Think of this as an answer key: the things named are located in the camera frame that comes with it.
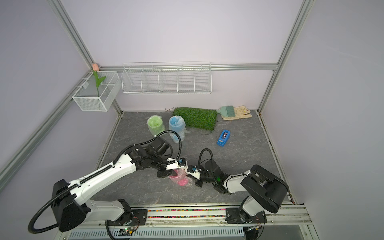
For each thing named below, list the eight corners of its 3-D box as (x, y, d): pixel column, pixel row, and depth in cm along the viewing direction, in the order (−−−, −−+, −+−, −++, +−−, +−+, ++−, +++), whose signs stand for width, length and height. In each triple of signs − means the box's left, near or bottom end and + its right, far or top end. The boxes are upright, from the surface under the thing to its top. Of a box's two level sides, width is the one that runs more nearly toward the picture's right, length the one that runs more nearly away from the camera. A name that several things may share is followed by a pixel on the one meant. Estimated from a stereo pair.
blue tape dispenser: (216, 144, 103) (216, 140, 99) (223, 132, 109) (223, 128, 106) (224, 148, 101) (224, 144, 97) (230, 135, 108) (231, 131, 104)
